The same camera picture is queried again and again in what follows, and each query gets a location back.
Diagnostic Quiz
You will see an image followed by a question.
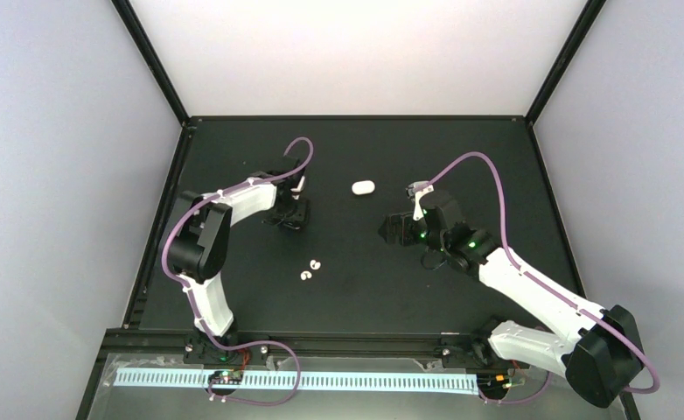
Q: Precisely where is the light blue slotted cable duct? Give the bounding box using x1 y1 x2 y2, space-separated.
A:
109 367 478 396

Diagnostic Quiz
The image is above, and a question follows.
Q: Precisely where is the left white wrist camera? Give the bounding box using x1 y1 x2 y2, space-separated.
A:
290 176 307 195

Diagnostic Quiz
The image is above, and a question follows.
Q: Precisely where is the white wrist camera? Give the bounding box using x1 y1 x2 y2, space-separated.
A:
290 176 307 195
406 181 434 221

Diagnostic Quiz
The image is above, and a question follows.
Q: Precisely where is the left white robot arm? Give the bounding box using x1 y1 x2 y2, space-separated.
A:
160 169 310 340

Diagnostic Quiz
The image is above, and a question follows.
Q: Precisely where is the frame post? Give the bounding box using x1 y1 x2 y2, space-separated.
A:
525 0 606 127
111 0 190 126

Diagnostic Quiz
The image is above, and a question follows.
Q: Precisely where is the white oval case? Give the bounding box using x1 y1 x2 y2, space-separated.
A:
351 180 376 196

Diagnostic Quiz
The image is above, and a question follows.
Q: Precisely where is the right back frame post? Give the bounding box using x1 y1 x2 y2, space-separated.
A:
525 0 606 127

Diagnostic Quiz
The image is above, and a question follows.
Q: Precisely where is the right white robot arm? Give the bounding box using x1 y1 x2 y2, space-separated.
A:
378 191 645 408

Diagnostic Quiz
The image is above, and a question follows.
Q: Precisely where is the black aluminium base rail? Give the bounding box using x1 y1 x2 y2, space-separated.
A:
96 328 516 373

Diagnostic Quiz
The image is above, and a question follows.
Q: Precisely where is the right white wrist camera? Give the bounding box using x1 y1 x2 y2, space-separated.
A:
406 181 434 221

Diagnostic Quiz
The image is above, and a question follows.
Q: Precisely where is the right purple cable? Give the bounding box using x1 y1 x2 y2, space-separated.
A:
420 151 662 406

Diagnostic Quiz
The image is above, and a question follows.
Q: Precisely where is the purple cable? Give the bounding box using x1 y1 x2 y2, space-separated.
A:
161 136 315 407
420 151 662 406

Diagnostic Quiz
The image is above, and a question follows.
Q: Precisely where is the left back frame post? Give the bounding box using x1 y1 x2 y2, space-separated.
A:
111 0 190 126

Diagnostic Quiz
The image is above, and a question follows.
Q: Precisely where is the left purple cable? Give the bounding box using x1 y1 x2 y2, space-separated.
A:
161 136 315 407

